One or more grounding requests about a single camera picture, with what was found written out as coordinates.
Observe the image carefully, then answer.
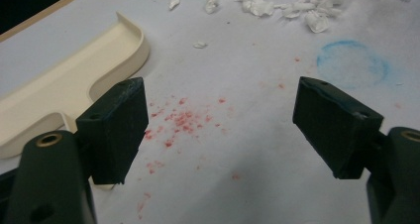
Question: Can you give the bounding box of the cream plastic dustpan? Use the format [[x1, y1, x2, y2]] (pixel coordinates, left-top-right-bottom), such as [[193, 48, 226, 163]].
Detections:
[[0, 11, 152, 160]]

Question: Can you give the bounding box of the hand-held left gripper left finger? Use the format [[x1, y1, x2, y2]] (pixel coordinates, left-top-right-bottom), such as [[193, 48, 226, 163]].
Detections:
[[75, 76, 150, 185]]

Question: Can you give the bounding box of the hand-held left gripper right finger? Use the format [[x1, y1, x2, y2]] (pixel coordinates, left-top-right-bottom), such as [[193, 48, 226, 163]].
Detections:
[[291, 75, 385, 180]]

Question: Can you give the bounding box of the pile of white paper scraps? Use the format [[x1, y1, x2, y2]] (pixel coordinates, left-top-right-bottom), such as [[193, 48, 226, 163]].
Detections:
[[203, 0, 418, 35]]

